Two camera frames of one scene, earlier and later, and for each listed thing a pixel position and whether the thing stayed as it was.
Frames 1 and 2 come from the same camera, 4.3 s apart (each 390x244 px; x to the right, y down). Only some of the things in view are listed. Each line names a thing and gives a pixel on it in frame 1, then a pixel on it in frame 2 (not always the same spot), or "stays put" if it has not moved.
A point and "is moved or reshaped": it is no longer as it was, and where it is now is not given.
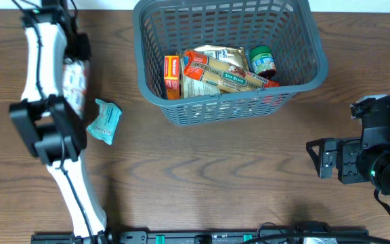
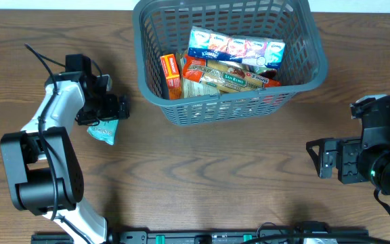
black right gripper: (347, 160) stays put
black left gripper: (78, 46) -> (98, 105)
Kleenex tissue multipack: (74, 84) is moved or reshaped
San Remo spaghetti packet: (223, 76) stays put
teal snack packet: (103, 127) stays put
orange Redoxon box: (171, 76) stays put
